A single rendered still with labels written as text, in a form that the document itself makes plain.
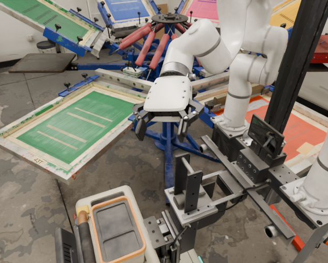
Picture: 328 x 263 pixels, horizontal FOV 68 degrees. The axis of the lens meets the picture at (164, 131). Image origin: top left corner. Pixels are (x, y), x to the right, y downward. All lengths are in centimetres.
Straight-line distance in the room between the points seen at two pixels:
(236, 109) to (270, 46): 28
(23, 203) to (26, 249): 45
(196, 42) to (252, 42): 38
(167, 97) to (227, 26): 29
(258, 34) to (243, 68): 12
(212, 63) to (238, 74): 36
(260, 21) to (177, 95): 50
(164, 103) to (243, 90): 53
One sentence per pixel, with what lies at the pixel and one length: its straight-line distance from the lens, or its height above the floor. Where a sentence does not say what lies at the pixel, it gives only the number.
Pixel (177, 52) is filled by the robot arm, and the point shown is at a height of 157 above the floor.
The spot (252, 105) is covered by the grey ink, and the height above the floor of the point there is 96.
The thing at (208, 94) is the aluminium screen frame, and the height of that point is 98.
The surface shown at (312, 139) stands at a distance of 151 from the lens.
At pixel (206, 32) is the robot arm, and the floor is 162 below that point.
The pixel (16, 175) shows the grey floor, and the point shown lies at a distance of 279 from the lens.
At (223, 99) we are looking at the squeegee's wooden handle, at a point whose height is 104.
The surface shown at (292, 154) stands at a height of 95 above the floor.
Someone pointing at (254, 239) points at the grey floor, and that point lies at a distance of 213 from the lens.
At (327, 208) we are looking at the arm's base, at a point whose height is 115.
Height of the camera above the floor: 178
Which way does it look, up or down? 38 degrees down
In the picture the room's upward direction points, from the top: straight up
